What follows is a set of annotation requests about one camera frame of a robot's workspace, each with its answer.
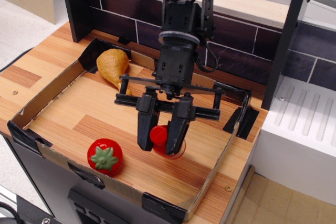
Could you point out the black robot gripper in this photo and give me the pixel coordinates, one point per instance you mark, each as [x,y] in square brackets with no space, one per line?
[170,91]

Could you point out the red hot sauce bottle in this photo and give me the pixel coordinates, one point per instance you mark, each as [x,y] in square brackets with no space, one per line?
[158,136]

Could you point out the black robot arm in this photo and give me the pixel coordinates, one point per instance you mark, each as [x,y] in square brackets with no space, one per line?
[186,24]

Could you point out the cardboard fence with black tape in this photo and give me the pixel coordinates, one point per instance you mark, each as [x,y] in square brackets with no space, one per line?
[57,104]

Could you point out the toy chicken drumstick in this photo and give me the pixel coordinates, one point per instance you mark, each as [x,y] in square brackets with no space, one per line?
[112,64]

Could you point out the red toy strawberry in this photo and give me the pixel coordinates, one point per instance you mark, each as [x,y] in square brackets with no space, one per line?
[105,156]

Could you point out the black oven control panel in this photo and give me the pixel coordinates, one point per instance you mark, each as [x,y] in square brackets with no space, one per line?
[88,211]

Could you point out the black left side panel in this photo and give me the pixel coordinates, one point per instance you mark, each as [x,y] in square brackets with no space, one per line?
[79,18]

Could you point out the black vertical post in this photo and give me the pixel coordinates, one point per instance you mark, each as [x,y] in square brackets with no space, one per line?
[296,12]

